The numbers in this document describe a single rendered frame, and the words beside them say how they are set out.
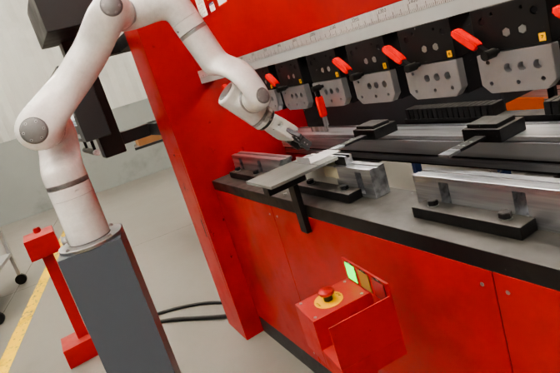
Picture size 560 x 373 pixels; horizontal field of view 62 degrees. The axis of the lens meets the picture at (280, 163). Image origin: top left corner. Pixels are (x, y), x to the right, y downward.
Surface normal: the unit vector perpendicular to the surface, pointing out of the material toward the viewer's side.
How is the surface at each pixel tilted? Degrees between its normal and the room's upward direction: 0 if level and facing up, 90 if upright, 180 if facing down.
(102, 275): 90
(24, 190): 90
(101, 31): 115
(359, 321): 90
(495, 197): 90
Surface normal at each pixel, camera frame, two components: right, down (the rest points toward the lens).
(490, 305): -0.83, 0.36
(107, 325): 0.31, 0.13
